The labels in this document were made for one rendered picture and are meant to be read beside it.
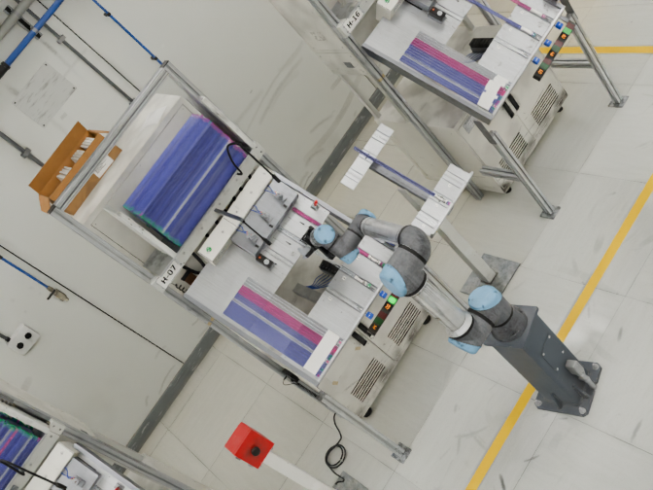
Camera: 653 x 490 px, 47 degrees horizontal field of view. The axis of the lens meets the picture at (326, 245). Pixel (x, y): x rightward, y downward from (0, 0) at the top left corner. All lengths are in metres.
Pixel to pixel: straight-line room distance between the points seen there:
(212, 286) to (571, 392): 1.60
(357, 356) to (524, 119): 1.57
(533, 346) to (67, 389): 2.98
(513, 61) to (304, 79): 1.92
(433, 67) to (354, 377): 1.55
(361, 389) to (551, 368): 1.08
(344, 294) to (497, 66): 1.31
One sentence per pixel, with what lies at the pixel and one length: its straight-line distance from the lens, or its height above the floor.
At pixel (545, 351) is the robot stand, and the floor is 0.39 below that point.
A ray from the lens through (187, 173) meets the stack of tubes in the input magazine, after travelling 3.21.
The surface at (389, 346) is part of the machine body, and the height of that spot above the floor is 0.18.
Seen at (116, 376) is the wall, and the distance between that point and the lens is 5.04.
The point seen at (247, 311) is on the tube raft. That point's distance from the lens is 3.31.
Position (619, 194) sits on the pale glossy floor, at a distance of 3.96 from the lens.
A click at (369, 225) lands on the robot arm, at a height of 1.15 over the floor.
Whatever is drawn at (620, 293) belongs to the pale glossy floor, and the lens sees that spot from 3.62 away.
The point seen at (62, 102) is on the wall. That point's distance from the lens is 4.58.
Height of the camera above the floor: 2.85
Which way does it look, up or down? 35 degrees down
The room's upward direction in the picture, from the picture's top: 48 degrees counter-clockwise
